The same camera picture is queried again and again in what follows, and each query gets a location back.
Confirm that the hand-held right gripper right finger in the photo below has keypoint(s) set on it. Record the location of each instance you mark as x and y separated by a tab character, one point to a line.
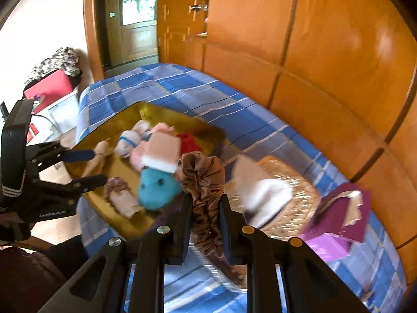
229	234

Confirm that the black white patterned cloth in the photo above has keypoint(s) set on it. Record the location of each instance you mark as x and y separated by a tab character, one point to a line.
62	58

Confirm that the blue plaid blanket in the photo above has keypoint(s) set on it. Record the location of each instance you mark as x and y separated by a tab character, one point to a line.
228	104

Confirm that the pale pink white towel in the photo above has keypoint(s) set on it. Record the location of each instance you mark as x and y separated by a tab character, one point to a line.
260	195

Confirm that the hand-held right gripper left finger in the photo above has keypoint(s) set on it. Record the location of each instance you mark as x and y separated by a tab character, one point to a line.
185	225

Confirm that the beige rolled cloth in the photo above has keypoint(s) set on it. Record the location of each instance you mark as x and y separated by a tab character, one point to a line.
127	205

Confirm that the beige sock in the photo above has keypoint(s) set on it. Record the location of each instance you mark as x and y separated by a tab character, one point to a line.
101	151

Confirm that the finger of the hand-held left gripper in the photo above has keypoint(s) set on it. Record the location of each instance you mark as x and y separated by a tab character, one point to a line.
94	181
79	155

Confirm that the teal plush toy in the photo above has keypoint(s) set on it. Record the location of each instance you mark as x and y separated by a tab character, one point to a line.
156	186

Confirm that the wooden room door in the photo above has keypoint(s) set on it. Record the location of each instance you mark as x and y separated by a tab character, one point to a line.
176	39

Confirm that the mauve scrunchie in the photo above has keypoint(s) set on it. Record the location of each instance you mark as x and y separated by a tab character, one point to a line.
115	184

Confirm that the person's dark clothing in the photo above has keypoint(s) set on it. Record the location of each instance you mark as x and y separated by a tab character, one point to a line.
29	280

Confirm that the brown satin scrunchie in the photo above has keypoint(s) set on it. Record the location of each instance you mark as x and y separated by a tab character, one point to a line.
202	182

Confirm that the gold tray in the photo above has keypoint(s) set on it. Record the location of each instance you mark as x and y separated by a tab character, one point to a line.
107	127

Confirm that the white plush toy blue ribbon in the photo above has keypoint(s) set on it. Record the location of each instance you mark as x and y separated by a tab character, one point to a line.
130	140

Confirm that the purple box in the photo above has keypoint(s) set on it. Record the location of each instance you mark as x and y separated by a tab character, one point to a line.
329	215

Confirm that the red cloth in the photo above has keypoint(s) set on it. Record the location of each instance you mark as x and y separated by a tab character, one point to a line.
187	143

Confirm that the wooden door with glass pane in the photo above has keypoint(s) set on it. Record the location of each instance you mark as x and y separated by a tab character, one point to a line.
136	39

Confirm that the pink terry towel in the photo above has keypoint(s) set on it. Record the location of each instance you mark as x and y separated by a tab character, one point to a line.
159	146

